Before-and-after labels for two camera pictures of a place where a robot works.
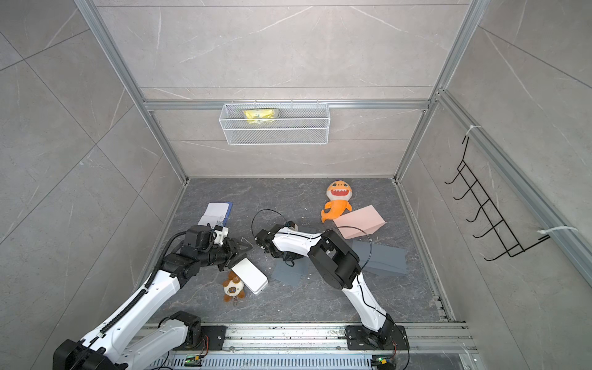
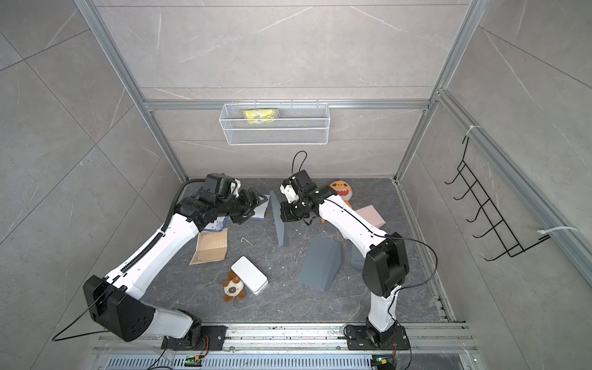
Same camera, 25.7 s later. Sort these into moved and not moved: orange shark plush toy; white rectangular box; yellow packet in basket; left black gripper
Moved: left black gripper
Not moved: orange shark plush toy; white rectangular box; yellow packet in basket
